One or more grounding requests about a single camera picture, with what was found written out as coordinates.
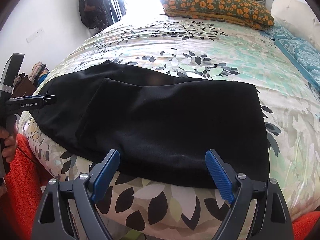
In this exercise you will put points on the white wall switch plate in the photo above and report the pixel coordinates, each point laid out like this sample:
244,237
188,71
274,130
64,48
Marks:
35,35

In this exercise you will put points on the teal patterned pillow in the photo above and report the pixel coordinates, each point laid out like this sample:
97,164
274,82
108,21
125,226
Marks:
301,53

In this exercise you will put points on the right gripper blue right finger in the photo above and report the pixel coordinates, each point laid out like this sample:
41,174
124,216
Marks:
271,218

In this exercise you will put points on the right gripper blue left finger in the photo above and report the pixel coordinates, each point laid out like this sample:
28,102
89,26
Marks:
53,219

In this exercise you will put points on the orange floral folded blanket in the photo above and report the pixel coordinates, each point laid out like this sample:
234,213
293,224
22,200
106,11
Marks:
247,13

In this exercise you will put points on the cream padded headboard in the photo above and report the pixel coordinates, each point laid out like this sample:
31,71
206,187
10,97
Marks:
298,18

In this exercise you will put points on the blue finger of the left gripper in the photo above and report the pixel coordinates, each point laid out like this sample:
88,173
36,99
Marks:
26,103

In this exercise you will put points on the person's left hand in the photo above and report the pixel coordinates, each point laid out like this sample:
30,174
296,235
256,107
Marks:
10,142

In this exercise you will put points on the black pants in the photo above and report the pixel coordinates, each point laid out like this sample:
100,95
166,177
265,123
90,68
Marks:
161,125

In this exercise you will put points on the floral leaf bedspread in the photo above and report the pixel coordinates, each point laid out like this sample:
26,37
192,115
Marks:
214,51

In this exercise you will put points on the orange fuzzy garment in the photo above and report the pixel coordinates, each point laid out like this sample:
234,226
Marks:
19,204

